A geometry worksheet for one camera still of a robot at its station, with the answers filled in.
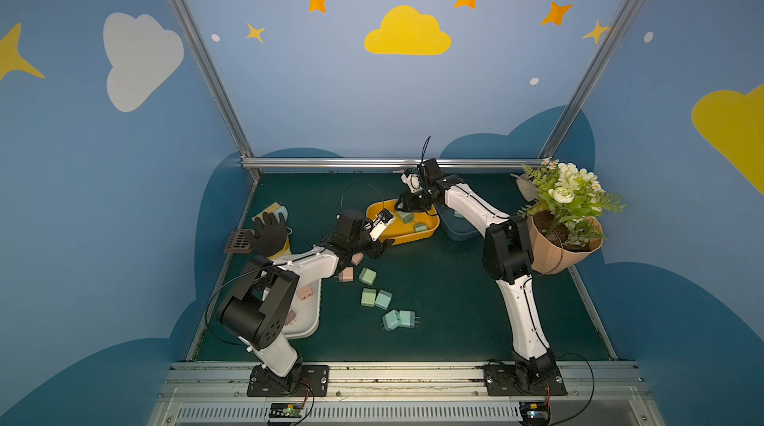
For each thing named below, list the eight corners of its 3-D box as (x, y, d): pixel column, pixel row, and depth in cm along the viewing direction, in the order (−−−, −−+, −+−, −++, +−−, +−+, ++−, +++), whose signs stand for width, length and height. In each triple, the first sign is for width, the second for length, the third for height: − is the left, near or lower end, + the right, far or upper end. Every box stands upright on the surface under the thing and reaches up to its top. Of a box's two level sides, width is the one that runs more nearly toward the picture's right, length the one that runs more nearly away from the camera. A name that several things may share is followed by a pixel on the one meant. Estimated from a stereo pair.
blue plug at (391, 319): (385, 332, 83) (385, 329, 81) (379, 319, 86) (379, 315, 83) (402, 324, 85) (402, 321, 82) (395, 311, 87) (396, 307, 84)
